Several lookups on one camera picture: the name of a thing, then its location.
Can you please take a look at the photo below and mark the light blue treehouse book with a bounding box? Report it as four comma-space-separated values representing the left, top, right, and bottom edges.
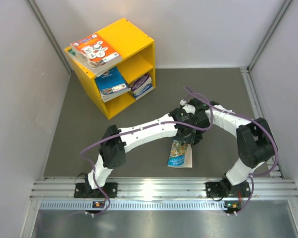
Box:
167, 140, 193, 169

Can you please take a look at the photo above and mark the purple 52-storey treehouse book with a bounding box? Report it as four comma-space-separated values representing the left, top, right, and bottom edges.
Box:
130, 74, 152, 94

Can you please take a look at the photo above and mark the blue thick paperback book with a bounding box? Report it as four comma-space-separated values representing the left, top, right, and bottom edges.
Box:
95, 67, 130, 95

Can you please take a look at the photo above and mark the green 104-storey treehouse book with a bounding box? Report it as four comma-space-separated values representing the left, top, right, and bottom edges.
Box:
65, 47, 117, 77

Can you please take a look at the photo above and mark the orange 78-storey treehouse book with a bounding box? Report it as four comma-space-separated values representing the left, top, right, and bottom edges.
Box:
70, 32, 122, 64

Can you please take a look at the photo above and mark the blue 91-storey treehouse book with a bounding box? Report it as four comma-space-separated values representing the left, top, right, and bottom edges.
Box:
134, 84, 154, 100

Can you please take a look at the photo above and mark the dark Tale of Two Cities book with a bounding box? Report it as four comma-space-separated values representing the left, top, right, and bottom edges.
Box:
101, 91, 128, 103

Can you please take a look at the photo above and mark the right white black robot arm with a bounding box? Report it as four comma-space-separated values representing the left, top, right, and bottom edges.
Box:
183, 99, 278, 201

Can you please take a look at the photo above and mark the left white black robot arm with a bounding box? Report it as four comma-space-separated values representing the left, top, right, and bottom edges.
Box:
85, 108, 206, 197

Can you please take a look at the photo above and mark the yellow wooden shelf box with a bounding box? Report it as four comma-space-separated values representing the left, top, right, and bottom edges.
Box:
64, 18, 156, 119

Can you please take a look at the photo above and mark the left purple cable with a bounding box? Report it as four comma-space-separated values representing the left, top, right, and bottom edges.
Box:
79, 99, 214, 216

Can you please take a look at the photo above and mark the purple cable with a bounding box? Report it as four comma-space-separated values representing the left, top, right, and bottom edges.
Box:
79, 99, 214, 216
183, 86, 280, 216

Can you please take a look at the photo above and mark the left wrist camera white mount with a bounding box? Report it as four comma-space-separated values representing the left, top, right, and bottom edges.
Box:
180, 99, 196, 115

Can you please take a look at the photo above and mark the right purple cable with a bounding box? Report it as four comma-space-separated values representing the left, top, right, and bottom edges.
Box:
183, 86, 280, 216

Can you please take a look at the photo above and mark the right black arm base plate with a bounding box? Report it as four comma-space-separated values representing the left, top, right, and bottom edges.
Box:
205, 181, 251, 200

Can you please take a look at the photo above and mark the aluminium mounting rail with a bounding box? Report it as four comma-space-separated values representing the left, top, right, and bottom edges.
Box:
30, 178, 298, 211

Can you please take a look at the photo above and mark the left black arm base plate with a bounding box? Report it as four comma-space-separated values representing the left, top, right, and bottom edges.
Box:
74, 182, 118, 198

